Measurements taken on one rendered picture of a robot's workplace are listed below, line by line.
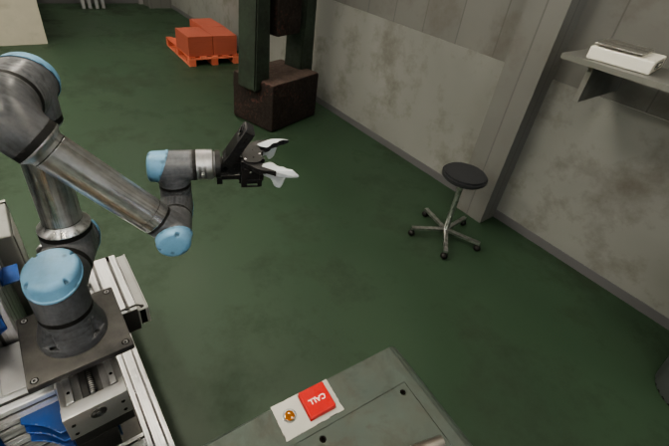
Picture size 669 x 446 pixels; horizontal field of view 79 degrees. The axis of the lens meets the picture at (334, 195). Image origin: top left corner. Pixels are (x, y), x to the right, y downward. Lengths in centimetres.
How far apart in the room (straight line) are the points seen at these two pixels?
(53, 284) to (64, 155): 31
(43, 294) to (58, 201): 20
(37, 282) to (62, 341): 18
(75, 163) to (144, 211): 16
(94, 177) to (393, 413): 77
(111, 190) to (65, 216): 24
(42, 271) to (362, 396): 75
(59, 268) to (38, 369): 25
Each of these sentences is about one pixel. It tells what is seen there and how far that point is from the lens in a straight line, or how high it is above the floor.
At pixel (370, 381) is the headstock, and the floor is 125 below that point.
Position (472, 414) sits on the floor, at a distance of 258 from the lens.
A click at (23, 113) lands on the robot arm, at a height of 176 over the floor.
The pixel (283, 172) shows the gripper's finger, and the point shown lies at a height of 157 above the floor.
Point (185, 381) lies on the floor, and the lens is 248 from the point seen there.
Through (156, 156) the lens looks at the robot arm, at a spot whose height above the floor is 159.
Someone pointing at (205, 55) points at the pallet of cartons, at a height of 15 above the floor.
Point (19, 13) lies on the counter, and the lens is 776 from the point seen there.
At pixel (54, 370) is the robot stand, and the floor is 116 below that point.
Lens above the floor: 210
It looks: 34 degrees down
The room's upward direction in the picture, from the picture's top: 8 degrees clockwise
